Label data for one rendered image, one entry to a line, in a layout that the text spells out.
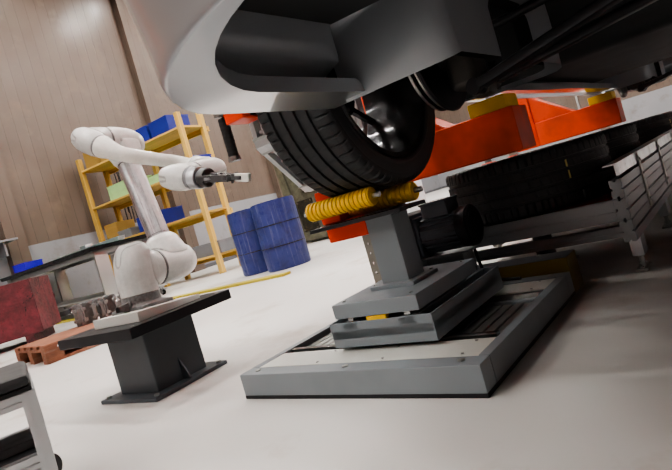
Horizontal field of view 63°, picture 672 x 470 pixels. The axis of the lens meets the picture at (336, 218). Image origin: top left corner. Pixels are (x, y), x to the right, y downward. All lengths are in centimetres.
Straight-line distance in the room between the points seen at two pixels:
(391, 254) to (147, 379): 113
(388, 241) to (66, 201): 958
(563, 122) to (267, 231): 339
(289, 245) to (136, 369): 390
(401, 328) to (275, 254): 459
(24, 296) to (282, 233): 278
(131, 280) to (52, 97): 934
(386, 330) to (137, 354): 110
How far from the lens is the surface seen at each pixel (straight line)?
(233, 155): 185
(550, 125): 400
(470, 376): 133
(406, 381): 143
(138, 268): 235
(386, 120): 193
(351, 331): 166
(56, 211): 1084
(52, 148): 1116
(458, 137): 211
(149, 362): 228
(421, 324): 152
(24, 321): 671
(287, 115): 149
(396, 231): 166
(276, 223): 604
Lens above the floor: 51
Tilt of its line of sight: 1 degrees down
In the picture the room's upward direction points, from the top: 16 degrees counter-clockwise
